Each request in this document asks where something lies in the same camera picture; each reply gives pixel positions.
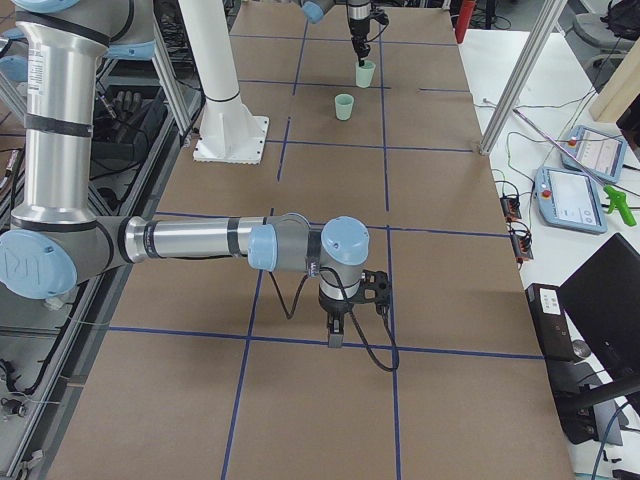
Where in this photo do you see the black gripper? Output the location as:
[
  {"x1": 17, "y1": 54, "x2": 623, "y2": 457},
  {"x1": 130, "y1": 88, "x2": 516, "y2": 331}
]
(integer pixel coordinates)
[
  {"x1": 347, "y1": 3, "x2": 371, "y2": 67},
  {"x1": 319, "y1": 268, "x2": 390, "y2": 349}
]

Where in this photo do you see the green cup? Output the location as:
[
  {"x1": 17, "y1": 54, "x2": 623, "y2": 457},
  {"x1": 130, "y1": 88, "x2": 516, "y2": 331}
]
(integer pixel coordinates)
[
  {"x1": 355, "y1": 60, "x2": 376, "y2": 89},
  {"x1": 334, "y1": 93, "x2": 355, "y2": 121}
]

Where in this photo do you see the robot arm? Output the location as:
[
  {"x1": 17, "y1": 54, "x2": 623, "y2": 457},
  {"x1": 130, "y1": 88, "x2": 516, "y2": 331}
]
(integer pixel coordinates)
[
  {"x1": 298, "y1": 0, "x2": 373, "y2": 67},
  {"x1": 1, "y1": 1, "x2": 391, "y2": 348}
]

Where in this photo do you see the near orange terminal block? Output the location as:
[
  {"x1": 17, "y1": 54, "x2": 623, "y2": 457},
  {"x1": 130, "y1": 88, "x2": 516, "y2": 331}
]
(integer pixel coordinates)
[{"x1": 507, "y1": 220, "x2": 534, "y2": 265}]

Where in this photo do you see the orange terminal block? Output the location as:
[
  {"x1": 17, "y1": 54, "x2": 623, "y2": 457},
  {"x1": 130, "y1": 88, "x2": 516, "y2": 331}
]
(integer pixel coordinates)
[
  {"x1": 507, "y1": 220, "x2": 534, "y2": 265},
  {"x1": 500, "y1": 194, "x2": 522, "y2": 222}
]

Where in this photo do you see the far orange terminal block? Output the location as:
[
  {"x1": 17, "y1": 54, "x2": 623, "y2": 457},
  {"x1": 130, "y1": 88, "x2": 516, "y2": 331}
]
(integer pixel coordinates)
[{"x1": 500, "y1": 194, "x2": 522, "y2": 222}]

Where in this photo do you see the black computer box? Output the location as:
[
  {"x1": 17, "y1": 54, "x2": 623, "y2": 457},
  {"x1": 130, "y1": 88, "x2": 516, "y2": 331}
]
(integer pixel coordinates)
[{"x1": 525, "y1": 283, "x2": 592, "y2": 363}]

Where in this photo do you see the far teach pendant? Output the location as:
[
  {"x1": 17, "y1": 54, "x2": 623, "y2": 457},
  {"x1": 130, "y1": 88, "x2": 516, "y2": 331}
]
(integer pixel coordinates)
[{"x1": 562, "y1": 125, "x2": 628, "y2": 183}]

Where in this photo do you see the teach pendant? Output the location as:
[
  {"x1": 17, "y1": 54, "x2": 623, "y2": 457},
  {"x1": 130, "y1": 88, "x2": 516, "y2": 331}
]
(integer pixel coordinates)
[
  {"x1": 534, "y1": 167, "x2": 607, "y2": 234},
  {"x1": 562, "y1": 125, "x2": 628, "y2": 183}
]

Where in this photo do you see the near teach pendant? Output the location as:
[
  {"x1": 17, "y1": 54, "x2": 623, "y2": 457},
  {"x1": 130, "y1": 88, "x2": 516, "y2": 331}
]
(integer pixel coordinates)
[{"x1": 534, "y1": 167, "x2": 607, "y2": 234}]

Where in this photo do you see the black monitor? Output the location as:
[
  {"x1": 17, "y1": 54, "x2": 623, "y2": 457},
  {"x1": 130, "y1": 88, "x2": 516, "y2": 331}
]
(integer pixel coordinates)
[{"x1": 559, "y1": 233, "x2": 639, "y2": 379}]

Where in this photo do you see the green plastic tool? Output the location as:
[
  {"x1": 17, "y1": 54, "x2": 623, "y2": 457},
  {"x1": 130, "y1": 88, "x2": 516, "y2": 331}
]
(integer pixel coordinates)
[{"x1": 603, "y1": 185, "x2": 637, "y2": 227}]

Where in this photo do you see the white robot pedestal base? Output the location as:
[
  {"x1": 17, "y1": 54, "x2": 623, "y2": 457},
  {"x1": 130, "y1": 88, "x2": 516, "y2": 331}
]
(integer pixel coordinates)
[{"x1": 179, "y1": 0, "x2": 269, "y2": 164}]

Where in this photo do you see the aluminium frame post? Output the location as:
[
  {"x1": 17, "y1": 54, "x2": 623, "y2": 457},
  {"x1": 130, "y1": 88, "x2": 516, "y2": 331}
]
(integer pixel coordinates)
[{"x1": 478, "y1": 0, "x2": 567, "y2": 156}]

